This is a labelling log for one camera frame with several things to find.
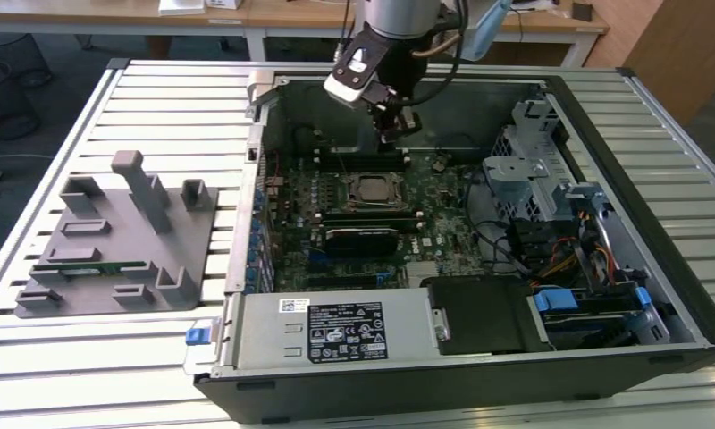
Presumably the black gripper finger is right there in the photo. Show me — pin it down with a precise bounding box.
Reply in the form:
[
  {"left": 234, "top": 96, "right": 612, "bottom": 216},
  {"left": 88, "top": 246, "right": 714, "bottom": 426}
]
[
  {"left": 375, "top": 105, "right": 399, "bottom": 145},
  {"left": 397, "top": 105, "right": 423, "bottom": 135}
]

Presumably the silver CPU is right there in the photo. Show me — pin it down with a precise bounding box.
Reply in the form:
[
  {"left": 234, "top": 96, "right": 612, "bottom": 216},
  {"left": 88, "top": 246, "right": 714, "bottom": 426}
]
[{"left": 355, "top": 175, "right": 397, "bottom": 203}]

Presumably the metal socket cover frame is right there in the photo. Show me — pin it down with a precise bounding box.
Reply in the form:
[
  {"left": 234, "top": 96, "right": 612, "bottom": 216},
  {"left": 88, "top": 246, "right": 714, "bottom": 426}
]
[{"left": 343, "top": 172, "right": 409, "bottom": 211}]

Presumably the CPU socket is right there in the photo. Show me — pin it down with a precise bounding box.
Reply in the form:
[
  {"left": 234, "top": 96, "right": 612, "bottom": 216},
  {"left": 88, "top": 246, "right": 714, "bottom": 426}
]
[{"left": 341, "top": 172, "right": 410, "bottom": 212}]

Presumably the black RAM slot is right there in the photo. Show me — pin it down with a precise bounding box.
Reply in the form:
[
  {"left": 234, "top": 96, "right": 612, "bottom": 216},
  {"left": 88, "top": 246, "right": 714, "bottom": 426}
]
[
  {"left": 319, "top": 209, "right": 422, "bottom": 216},
  {"left": 315, "top": 157, "right": 410, "bottom": 165},
  {"left": 319, "top": 213, "right": 422, "bottom": 221},
  {"left": 315, "top": 149, "right": 410, "bottom": 157},
  {"left": 315, "top": 154, "right": 410, "bottom": 161}
]

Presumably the silver perforated drive cage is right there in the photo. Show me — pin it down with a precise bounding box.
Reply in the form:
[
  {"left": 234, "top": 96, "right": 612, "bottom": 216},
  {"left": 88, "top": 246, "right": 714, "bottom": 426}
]
[{"left": 481, "top": 87, "right": 610, "bottom": 224}]

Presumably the dark RAM module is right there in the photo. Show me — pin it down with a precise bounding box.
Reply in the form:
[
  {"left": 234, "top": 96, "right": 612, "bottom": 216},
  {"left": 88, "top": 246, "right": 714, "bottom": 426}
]
[{"left": 323, "top": 217, "right": 419, "bottom": 232}]

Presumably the green motherboard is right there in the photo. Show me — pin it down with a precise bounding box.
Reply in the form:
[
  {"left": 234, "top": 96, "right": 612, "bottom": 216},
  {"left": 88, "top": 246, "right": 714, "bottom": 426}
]
[{"left": 261, "top": 149, "right": 536, "bottom": 294}]

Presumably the black graphics card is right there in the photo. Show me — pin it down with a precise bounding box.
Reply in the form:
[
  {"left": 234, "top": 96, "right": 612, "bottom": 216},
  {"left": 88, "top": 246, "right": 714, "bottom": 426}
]
[{"left": 323, "top": 226, "right": 402, "bottom": 259}]

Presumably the silver chipset heat sink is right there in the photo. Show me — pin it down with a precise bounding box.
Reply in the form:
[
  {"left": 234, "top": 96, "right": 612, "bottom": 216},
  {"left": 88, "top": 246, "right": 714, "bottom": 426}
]
[{"left": 406, "top": 262, "right": 442, "bottom": 282}]

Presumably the black connector bundle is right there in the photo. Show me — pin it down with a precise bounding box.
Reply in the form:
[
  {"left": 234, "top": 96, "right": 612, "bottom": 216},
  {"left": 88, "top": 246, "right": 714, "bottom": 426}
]
[{"left": 505, "top": 217, "right": 561, "bottom": 270}]

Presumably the black expansion slot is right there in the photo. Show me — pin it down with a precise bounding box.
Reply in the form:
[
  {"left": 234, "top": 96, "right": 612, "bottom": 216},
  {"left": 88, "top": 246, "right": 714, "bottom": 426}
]
[{"left": 306, "top": 275, "right": 389, "bottom": 290}]

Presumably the plain white box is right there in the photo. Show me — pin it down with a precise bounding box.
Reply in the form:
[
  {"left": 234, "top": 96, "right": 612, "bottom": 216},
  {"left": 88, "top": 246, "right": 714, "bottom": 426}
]
[{"left": 158, "top": 0, "right": 207, "bottom": 16}]

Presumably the black plastic shroud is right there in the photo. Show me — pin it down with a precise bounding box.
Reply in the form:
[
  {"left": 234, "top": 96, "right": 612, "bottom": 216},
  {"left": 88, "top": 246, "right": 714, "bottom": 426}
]
[{"left": 419, "top": 275, "right": 554, "bottom": 357}]

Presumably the wooden cabinet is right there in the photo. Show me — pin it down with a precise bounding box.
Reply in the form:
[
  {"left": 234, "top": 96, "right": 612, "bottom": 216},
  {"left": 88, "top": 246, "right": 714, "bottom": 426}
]
[{"left": 584, "top": 0, "right": 715, "bottom": 131}]

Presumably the black rating label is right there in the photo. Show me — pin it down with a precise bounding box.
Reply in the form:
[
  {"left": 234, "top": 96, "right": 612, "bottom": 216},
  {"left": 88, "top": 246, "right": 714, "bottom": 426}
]
[{"left": 307, "top": 301, "right": 391, "bottom": 362}]

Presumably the blue disk carrier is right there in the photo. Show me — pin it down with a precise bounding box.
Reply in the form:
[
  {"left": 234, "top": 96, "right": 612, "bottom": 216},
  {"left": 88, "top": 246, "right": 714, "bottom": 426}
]
[{"left": 530, "top": 287, "right": 581, "bottom": 313}]

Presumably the grey parts rack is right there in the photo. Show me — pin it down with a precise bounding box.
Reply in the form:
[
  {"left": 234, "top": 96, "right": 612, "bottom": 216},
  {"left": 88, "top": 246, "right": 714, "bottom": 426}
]
[{"left": 15, "top": 150, "right": 222, "bottom": 319}]

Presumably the silver power supply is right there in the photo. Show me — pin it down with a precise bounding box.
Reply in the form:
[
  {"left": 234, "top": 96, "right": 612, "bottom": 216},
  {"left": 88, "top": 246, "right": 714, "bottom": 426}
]
[{"left": 221, "top": 288, "right": 450, "bottom": 373}]

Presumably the black hard disk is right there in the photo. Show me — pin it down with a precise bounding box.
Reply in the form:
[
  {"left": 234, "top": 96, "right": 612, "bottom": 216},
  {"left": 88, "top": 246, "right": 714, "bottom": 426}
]
[{"left": 541, "top": 311, "right": 642, "bottom": 351}]

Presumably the green RAM stick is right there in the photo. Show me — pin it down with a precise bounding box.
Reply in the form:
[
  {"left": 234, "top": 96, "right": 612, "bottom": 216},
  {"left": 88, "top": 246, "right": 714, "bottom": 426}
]
[{"left": 51, "top": 260, "right": 151, "bottom": 274}]

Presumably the black open PC case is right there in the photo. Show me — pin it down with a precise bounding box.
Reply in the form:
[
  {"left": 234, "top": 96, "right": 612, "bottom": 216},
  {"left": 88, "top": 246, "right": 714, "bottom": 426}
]
[{"left": 191, "top": 66, "right": 715, "bottom": 425}]

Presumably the silver case release latch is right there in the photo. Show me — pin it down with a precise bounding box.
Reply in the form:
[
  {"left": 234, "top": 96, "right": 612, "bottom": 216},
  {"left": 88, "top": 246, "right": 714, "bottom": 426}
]
[{"left": 182, "top": 315, "right": 227, "bottom": 375}]

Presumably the silver disk bay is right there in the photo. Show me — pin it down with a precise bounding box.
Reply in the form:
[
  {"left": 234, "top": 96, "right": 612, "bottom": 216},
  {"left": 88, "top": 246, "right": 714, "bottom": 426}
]
[{"left": 525, "top": 285, "right": 677, "bottom": 355}]

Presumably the copper coloured cable hose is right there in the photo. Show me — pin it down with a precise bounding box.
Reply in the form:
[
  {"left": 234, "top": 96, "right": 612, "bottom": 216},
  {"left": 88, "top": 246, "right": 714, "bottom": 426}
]
[{"left": 409, "top": 26, "right": 458, "bottom": 58}]

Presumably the black camera cable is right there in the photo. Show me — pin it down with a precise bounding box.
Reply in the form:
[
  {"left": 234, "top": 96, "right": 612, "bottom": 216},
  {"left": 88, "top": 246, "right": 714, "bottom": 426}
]
[{"left": 399, "top": 0, "right": 474, "bottom": 108}]

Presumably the black-faced silver wrist camera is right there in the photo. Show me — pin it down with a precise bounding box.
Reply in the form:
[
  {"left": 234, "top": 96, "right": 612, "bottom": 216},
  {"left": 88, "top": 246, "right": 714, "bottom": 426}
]
[{"left": 323, "top": 44, "right": 390, "bottom": 105}]

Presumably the grey case handle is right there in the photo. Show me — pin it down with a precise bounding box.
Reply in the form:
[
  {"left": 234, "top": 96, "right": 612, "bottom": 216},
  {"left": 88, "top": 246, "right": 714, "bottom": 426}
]
[{"left": 246, "top": 70, "right": 277, "bottom": 121}]

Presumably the wooden desk white frame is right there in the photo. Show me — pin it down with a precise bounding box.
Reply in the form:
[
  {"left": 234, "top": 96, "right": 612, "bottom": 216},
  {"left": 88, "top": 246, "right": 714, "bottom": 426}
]
[
  {"left": 243, "top": 0, "right": 610, "bottom": 68},
  {"left": 0, "top": 0, "right": 251, "bottom": 59}
]

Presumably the grey plastic cable clip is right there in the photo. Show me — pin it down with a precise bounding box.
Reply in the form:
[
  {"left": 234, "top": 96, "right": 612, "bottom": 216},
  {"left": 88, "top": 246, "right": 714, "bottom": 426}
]
[{"left": 564, "top": 181, "right": 609, "bottom": 211}]

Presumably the orange wire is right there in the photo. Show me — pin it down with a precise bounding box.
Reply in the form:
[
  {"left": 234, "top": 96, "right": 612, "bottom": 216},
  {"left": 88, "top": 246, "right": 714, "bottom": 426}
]
[{"left": 536, "top": 254, "right": 581, "bottom": 279}]

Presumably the silver metal bracket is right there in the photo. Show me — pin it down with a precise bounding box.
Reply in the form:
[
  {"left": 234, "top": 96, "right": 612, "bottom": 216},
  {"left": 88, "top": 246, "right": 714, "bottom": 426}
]
[{"left": 430, "top": 307, "right": 453, "bottom": 344}]

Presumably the yellow wire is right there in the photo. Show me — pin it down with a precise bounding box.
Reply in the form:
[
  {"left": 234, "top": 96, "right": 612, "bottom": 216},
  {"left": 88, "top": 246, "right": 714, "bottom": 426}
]
[{"left": 596, "top": 240, "right": 621, "bottom": 287}]

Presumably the black wire waste basket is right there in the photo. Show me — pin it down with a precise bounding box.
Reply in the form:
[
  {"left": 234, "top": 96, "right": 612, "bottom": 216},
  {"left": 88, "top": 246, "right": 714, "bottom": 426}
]
[{"left": 0, "top": 31, "right": 55, "bottom": 140}]

